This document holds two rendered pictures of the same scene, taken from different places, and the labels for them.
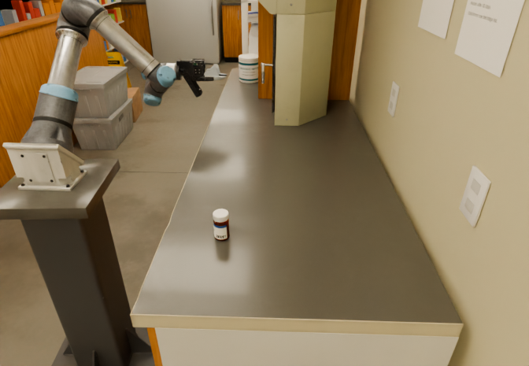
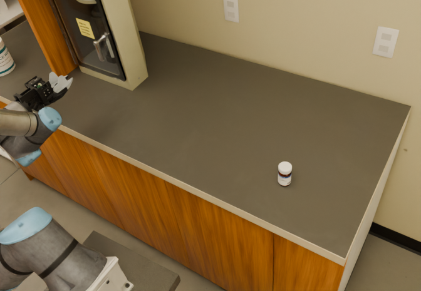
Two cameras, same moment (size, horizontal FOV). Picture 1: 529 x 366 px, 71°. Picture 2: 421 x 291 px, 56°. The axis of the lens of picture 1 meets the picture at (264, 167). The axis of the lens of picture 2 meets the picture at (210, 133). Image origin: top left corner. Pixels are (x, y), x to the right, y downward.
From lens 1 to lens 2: 106 cm
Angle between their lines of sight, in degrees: 44
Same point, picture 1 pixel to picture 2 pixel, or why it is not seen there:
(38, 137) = (90, 272)
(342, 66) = not seen: hidden behind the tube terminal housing
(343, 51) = not seen: outside the picture
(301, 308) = (376, 164)
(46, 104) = (48, 241)
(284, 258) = (327, 155)
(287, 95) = (132, 56)
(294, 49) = (123, 10)
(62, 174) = (123, 279)
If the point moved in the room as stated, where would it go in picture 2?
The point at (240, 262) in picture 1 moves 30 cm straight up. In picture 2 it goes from (319, 180) to (329, 112)
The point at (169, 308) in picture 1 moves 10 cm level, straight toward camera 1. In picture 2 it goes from (349, 234) to (386, 238)
